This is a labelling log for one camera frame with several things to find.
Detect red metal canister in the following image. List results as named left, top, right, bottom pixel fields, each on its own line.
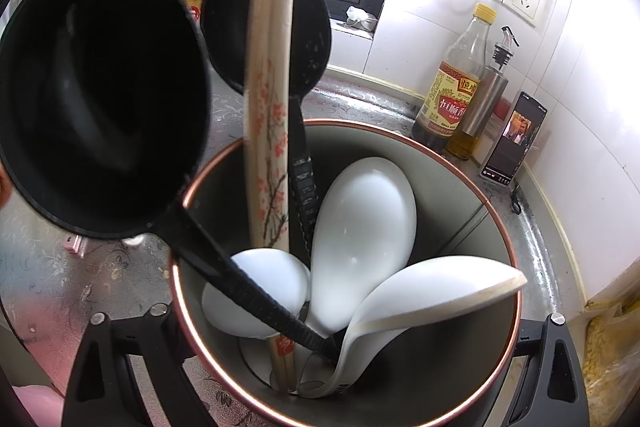
left=169, top=118, right=523, bottom=427

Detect round white plastic spoon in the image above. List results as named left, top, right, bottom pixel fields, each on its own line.
left=201, top=248, right=312, bottom=340

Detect wooden chopsticks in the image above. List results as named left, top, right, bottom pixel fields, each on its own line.
left=243, top=0, right=307, bottom=395

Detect vinegar bottle yellow cap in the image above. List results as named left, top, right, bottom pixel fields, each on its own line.
left=411, top=3, right=497, bottom=152

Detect large black ladle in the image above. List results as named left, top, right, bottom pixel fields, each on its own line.
left=0, top=0, right=341, bottom=355

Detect small black ladle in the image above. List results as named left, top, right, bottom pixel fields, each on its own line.
left=200, top=0, right=333, bottom=268

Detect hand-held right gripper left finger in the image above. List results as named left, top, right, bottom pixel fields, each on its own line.
left=62, top=304, right=216, bottom=427

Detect steel oil dispenser bottle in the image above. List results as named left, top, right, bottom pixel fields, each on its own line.
left=444, top=26, right=521, bottom=160

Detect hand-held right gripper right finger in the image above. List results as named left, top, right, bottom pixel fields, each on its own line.
left=502, top=313, right=591, bottom=427

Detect smartphone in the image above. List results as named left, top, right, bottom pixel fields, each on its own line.
left=480, top=91, right=548, bottom=185

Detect large white soup spoon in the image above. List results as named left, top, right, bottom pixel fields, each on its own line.
left=305, top=157, right=418, bottom=338

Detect small white soup spoon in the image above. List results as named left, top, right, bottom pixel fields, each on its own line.
left=297, top=257, right=528, bottom=400

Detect pink clothing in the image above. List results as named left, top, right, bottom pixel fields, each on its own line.
left=12, top=384, right=66, bottom=427

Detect bag of yellow noodles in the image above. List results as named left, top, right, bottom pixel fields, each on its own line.
left=582, top=302, right=640, bottom=427

